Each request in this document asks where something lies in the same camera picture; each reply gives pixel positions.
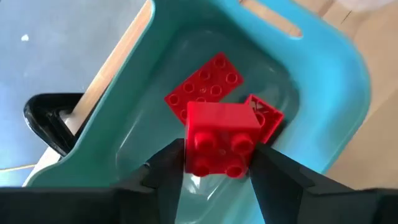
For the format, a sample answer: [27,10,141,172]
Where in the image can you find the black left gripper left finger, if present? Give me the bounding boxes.
[113,138,187,224]

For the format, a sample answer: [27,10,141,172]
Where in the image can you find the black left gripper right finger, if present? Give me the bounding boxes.
[249,143,374,224]

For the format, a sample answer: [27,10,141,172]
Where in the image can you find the red two-by-two building block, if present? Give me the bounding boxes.
[185,101,262,179]
[244,93,285,144]

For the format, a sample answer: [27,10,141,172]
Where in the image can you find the red two-by-four building block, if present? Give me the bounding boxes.
[164,52,244,125]

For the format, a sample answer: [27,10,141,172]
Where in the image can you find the teal plastic bin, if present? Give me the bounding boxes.
[23,0,373,224]

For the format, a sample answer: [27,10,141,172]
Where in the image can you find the black table corner bracket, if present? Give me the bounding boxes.
[23,92,85,157]

